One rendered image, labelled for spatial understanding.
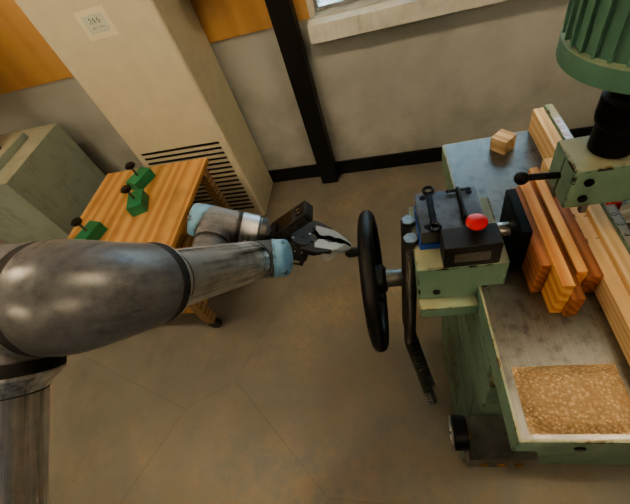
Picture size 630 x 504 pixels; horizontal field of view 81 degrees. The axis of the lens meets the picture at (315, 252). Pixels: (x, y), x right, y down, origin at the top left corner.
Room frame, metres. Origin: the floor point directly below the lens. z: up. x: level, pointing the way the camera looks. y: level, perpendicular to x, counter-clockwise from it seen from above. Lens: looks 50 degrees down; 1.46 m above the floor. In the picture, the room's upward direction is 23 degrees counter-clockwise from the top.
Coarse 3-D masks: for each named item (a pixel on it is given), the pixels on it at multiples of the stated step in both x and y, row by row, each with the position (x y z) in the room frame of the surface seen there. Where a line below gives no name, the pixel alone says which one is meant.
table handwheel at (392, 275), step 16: (368, 224) 0.44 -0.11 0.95; (368, 240) 0.40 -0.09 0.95; (368, 256) 0.37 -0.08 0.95; (368, 272) 0.35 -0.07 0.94; (384, 272) 0.40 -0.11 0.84; (400, 272) 0.39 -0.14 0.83; (368, 288) 0.33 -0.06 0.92; (384, 288) 0.38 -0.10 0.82; (368, 304) 0.31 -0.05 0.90; (384, 304) 0.42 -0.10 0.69; (368, 320) 0.30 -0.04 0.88; (384, 320) 0.37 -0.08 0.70; (384, 336) 0.28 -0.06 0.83
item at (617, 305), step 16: (544, 160) 0.42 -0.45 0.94; (608, 256) 0.21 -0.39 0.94; (608, 272) 0.19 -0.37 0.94; (608, 288) 0.17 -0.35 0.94; (624, 288) 0.16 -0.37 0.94; (608, 304) 0.16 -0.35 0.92; (624, 304) 0.14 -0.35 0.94; (608, 320) 0.14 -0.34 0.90; (624, 320) 0.12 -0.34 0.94; (624, 336) 0.11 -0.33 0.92; (624, 352) 0.10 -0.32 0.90
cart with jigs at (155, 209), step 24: (144, 168) 1.61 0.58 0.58; (168, 168) 1.61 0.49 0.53; (192, 168) 1.53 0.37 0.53; (96, 192) 1.67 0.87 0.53; (120, 192) 1.58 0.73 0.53; (144, 192) 1.45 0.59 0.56; (168, 192) 1.43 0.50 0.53; (192, 192) 1.36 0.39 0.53; (216, 192) 1.53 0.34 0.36; (96, 216) 1.48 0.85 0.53; (120, 216) 1.40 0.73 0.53; (144, 216) 1.33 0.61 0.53; (168, 216) 1.27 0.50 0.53; (120, 240) 1.24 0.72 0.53; (144, 240) 1.18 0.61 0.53; (168, 240) 1.13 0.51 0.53; (192, 240) 1.45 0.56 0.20; (192, 312) 1.04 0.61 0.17
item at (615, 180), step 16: (560, 144) 0.33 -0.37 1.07; (576, 144) 0.32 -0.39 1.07; (560, 160) 0.32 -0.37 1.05; (576, 160) 0.29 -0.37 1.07; (592, 160) 0.28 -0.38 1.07; (608, 160) 0.27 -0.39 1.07; (624, 160) 0.26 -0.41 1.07; (576, 176) 0.28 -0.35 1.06; (592, 176) 0.27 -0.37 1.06; (608, 176) 0.26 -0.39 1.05; (624, 176) 0.26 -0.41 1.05; (560, 192) 0.29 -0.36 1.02; (576, 192) 0.27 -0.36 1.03; (592, 192) 0.27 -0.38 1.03; (608, 192) 0.26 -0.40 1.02; (624, 192) 0.25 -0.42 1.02
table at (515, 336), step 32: (448, 160) 0.56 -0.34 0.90; (480, 160) 0.52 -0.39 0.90; (512, 160) 0.49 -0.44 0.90; (480, 192) 0.44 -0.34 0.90; (480, 288) 0.26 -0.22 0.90; (512, 288) 0.24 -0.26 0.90; (480, 320) 0.23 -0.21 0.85; (512, 320) 0.19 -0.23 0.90; (544, 320) 0.18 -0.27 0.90; (576, 320) 0.16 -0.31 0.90; (512, 352) 0.15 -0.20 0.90; (544, 352) 0.14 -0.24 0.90; (576, 352) 0.12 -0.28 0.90; (608, 352) 0.10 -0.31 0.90; (512, 384) 0.11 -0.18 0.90; (512, 416) 0.08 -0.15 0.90; (512, 448) 0.05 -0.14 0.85; (544, 448) 0.04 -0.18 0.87; (576, 448) 0.02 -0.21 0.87; (608, 448) 0.01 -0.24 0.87
